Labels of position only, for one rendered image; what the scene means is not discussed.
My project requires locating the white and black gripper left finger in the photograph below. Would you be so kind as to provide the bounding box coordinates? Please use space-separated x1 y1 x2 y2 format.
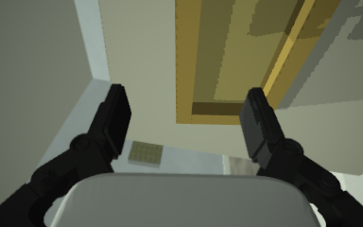
0 84 131 227

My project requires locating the grey wall board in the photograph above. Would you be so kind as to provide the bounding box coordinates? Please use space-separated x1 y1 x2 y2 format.
98 0 363 176

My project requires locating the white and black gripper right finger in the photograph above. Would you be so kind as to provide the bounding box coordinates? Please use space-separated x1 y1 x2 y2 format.
239 87 363 227

